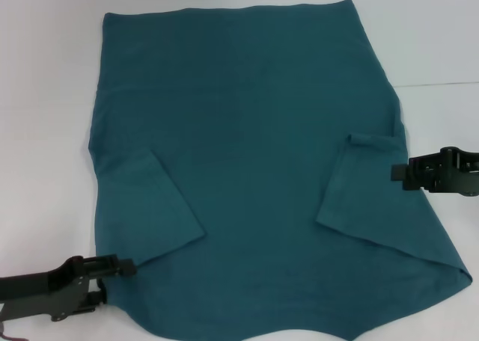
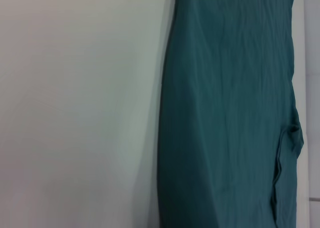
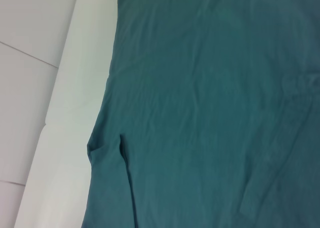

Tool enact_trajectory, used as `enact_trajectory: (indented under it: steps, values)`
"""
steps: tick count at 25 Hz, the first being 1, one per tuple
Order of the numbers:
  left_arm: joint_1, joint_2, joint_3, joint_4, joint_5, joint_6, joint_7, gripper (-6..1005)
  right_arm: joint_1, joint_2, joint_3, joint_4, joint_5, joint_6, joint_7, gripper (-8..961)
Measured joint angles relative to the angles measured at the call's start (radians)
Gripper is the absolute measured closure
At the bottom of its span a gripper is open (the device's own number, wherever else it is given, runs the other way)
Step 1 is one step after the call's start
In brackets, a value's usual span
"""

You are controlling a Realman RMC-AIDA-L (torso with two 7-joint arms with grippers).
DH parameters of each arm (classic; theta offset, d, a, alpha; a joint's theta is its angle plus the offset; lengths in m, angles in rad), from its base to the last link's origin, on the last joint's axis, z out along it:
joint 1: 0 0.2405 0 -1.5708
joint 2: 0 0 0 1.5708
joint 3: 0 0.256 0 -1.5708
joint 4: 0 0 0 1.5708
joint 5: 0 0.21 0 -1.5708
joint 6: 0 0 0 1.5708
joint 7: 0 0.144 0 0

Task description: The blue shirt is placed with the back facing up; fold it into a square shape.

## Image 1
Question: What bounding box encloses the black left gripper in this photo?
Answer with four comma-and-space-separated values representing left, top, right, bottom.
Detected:
0, 256, 137, 323

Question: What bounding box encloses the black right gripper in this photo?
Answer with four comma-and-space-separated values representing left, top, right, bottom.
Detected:
389, 146, 479, 197

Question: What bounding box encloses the teal blue t-shirt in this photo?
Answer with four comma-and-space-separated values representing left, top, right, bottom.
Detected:
86, 0, 472, 341

